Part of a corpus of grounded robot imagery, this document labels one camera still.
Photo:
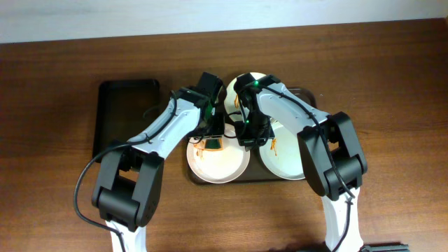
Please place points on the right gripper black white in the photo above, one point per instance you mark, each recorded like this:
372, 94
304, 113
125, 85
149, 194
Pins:
253, 136

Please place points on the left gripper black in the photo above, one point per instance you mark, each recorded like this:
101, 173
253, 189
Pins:
213, 131

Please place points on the orange green sponge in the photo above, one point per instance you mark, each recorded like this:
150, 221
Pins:
214, 144

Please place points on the white plate back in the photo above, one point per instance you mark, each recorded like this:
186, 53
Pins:
231, 103

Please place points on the white plate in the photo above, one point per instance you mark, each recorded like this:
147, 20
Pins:
281, 155
231, 103
218, 166

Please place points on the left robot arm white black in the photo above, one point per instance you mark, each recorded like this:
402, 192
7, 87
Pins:
129, 182

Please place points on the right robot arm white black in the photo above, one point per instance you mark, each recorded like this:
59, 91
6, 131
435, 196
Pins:
332, 159

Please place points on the large brown serving tray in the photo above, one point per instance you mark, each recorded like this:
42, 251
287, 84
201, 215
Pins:
256, 171

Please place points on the small black tray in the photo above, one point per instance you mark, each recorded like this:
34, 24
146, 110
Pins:
124, 109

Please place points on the black base bracket right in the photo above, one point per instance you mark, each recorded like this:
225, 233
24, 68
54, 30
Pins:
385, 248

